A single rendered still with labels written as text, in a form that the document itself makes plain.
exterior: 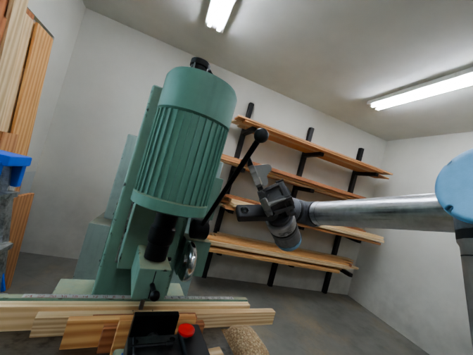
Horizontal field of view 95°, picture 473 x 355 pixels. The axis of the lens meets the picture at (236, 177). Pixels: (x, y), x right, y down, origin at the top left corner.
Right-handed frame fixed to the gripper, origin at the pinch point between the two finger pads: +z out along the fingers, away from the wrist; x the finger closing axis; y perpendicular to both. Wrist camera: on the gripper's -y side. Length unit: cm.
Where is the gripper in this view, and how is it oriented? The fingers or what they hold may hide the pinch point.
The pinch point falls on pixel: (252, 176)
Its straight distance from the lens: 53.2
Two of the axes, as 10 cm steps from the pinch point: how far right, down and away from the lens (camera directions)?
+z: -3.5, -6.5, -6.7
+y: 9.2, -3.8, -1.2
